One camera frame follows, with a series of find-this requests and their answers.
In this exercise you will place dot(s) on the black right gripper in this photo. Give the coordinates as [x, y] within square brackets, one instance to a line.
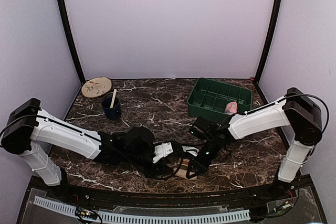
[200, 166]

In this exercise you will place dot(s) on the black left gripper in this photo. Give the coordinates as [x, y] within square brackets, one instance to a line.
[160, 169]

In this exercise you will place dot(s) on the pink patterned sock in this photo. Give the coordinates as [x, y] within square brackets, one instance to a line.
[231, 108]

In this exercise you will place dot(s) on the green compartment tray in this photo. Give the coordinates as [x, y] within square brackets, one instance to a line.
[210, 98]

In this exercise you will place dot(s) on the beige striped sock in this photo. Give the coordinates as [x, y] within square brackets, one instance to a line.
[183, 170]

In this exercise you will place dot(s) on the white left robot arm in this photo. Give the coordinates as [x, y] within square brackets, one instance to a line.
[29, 124]

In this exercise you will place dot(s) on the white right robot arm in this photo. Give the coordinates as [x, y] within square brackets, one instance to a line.
[295, 109]

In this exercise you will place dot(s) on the dark blue mug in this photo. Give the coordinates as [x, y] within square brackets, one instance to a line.
[112, 113]

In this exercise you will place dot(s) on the wooden stick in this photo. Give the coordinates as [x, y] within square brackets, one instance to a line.
[113, 98]

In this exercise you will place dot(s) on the beige embroidered round coaster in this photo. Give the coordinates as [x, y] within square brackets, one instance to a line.
[96, 87]

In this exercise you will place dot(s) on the black front rail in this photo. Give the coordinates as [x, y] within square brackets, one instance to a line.
[236, 197]

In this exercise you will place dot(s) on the right black frame post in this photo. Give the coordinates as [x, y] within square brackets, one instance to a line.
[268, 41]

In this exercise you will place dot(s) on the black frame post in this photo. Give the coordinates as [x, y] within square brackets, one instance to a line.
[268, 41]
[70, 40]

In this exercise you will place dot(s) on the left black frame post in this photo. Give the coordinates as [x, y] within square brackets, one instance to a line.
[70, 40]

